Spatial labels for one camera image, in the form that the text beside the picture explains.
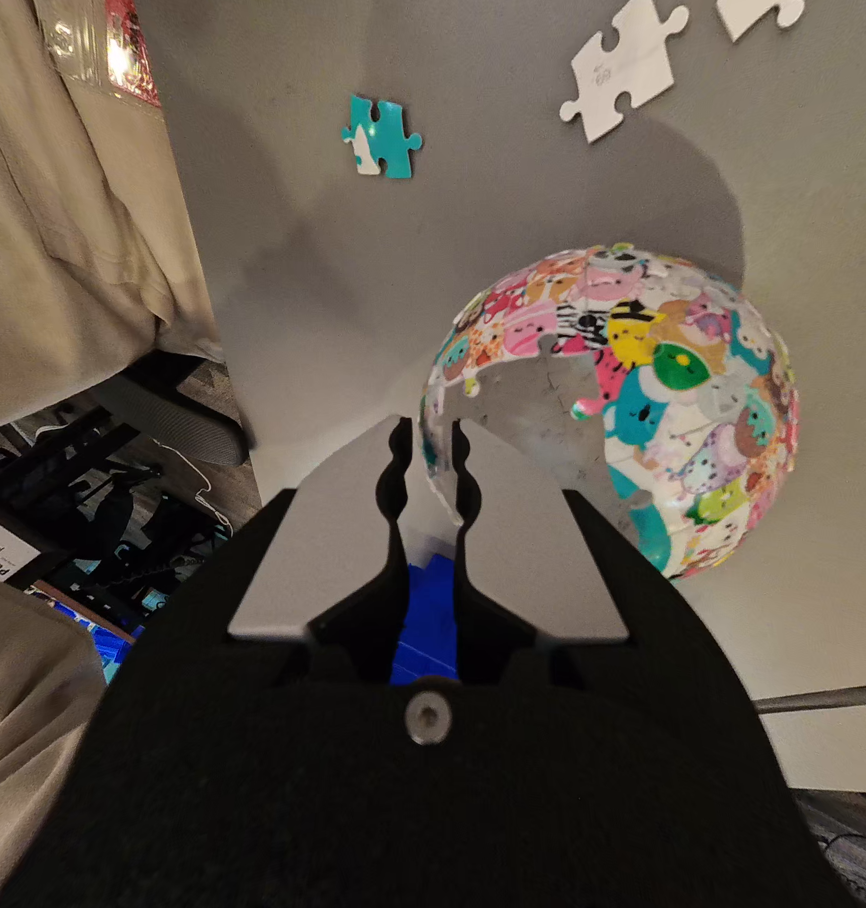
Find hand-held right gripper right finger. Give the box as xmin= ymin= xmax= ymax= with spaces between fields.
xmin=451 ymin=417 xmax=632 ymax=683

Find clear plastic bag pink print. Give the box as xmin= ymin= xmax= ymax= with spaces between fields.
xmin=35 ymin=0 xmax=163 ymax=109

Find grey black office chair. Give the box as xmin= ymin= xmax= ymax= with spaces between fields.
xmin=50 ymin=351 xmax=251 ymax=469

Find colourful puzzle ball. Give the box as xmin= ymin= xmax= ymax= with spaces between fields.
xmin=419 ymin=244 xmax=801 ymax=584

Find white cable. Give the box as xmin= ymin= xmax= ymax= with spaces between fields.
xmin=151 ymin=438 xmax=235 ymax=541

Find black framed tag sign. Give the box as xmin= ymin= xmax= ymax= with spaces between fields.
xmin=0 ymin=497 xmax=72 ymax=590

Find beige pants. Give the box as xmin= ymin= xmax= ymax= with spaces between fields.
xmin=0 ymin=576 xmax=109 ymax=908

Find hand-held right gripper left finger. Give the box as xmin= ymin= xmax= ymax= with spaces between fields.
xmin=227 ymin=415 xmax=414 ymax=683

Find teal white puzzle piece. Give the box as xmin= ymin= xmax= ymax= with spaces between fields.
xmin=341 ymin=94 xmax=424 ymax=180

